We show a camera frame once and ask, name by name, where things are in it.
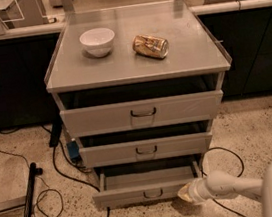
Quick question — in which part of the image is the grey drawer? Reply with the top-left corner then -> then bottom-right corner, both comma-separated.
94,157 -> 200,208
59,76 -> 223,137
79,121 -> 213,168

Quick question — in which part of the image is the white ceramic bowl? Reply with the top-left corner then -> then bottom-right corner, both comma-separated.
80,27 -> 115,58

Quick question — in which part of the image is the grey bottom drawer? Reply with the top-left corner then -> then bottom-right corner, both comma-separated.
94,157 -> 200,208

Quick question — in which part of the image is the blue power adapter box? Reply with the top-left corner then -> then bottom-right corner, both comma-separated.
66,140 -> 81,163

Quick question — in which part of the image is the thick black floor cable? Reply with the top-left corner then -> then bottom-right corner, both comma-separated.
40,117 -> 112,217

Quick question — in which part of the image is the black looped cable right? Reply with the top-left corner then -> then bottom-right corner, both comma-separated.
197,143 -> 253,217

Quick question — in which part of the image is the grey top drawer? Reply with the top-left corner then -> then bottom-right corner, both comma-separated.
59,76 -> 223,137

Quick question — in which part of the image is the grey middle drawer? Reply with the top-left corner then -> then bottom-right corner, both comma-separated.
79,121 -> 213,168

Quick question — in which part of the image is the crushed gold soda can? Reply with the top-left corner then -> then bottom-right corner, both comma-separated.
132,35 -> 169,59

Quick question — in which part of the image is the black floor stand bar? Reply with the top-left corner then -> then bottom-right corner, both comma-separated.
23,162 -> 43,217

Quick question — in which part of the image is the grey metal drawer cabinet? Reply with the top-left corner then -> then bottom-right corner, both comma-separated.
47,1 -> 231,173

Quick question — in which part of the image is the thin black looped cable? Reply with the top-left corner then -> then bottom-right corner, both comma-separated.
0,126 -> 66,217

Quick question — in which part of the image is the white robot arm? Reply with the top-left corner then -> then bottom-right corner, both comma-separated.
177,163 -> 272,217

